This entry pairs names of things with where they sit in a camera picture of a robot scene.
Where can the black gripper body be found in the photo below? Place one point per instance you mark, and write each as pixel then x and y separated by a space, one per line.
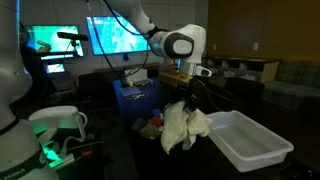
pixel 186 93

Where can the white towel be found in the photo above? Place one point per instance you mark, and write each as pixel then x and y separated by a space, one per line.
pixel 183 125

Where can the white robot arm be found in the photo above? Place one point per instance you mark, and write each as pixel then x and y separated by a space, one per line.
pixel 21 155

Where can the clear plastic bin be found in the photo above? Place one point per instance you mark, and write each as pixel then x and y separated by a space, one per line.
pixel 247 144

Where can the wooden shelf cabinet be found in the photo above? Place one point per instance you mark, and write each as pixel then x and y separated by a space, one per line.
pixel 260 70

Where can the orange toy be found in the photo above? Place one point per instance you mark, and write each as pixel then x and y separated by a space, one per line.
pixel 156 121

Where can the brown plush toy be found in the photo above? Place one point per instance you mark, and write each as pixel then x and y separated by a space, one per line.
pixel 150 131

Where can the white box on desk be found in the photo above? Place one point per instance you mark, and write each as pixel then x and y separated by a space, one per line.
pixel 136 76

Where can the plaid sofa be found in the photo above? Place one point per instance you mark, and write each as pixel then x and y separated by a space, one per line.
pixel 294 81

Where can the small laptop screen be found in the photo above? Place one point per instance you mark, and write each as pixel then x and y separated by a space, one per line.
pixel 55 68

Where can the person in dark clothes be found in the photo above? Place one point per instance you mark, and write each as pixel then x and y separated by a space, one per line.
pixel 42 86

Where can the right wall monitor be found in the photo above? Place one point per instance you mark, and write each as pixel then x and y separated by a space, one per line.
pixel 114 35

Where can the wall monitor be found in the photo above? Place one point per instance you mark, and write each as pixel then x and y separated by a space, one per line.
pixel 60 47
pixel 114 35

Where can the black camera on tripod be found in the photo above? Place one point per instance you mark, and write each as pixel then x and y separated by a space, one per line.
pixel 73 39

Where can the orange handled tool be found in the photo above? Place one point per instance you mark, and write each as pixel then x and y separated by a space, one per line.
pixel 69 159

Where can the left wall monitor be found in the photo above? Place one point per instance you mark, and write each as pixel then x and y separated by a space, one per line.
pixel 60 47

